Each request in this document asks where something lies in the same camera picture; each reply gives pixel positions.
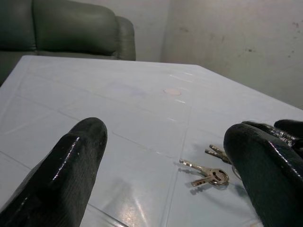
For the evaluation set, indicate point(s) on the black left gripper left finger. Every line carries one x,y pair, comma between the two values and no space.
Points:
59,179

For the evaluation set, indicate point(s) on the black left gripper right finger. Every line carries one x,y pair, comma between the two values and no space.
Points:
267,179

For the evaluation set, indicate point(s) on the light blue plastic tablecloth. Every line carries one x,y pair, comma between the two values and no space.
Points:
118,106

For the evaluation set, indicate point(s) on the green leather sofa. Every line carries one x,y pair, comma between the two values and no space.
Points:
71,28

